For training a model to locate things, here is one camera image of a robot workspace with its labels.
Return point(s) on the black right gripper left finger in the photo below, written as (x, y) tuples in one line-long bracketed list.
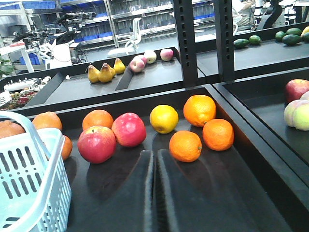
[(113, 197)]

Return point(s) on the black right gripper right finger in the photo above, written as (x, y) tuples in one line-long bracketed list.
[(213, 196)]

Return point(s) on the light blue plastic basket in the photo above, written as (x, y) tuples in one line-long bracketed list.
[(35, 192)]

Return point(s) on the small orange near apples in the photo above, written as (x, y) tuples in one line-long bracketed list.
[(185, 146)]

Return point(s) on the orange behind pink apples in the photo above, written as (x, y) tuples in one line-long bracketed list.
[(97, 118)]

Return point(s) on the red apple behind basket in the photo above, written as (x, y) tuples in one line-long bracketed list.
[(295, 88)]

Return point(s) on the pink red apple left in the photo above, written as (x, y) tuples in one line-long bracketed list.
[(97, 144)]

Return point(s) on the pink red apple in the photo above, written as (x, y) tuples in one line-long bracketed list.
[(129, 130), (97, 144)]

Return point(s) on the orange front right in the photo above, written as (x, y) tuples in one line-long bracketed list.
[(218, 134)]

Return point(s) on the pink red apple right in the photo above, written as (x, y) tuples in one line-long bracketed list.
[(129, 130)]

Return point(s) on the yellow orange citrus fruit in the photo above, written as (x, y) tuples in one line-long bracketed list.
[(164, 119)]

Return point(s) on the black wooden fruit display stand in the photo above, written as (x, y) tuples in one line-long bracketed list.
[(281, 173)]

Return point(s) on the large orange back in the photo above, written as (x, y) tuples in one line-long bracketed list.
[(199, 109)]

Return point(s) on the black upright shelf post right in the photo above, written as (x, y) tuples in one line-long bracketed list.
[(224, 39)]

